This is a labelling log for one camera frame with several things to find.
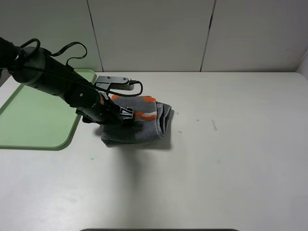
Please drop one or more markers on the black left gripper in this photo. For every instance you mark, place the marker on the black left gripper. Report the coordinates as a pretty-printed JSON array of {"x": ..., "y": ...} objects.
[{"x": 102, "y": 110}]

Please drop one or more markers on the grey towel with orange pattern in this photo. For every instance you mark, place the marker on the grey towel with orange pattern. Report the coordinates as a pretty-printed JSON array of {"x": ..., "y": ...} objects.
[{"x": 151, "y": 120}]

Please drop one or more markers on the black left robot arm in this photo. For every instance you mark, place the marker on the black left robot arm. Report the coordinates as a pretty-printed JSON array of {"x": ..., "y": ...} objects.
[{"x": 35, "y": 67}]

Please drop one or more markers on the light green plastic tray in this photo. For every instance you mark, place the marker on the light green plastic tray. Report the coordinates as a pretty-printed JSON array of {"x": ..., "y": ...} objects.
[{"x": 31, "y": 119}]

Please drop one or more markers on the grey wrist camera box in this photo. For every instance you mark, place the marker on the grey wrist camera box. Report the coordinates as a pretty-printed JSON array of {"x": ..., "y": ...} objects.
[{"x": 114, "y": 83}]

